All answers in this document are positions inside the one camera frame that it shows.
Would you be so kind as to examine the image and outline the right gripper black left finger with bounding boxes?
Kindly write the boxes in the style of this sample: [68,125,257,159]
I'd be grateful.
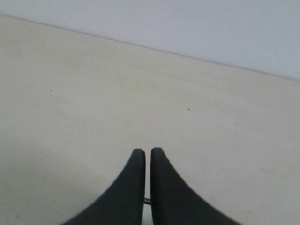
[64,149,146,225]

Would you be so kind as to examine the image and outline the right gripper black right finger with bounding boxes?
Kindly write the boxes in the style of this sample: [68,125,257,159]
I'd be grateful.
[150,148,239,225]

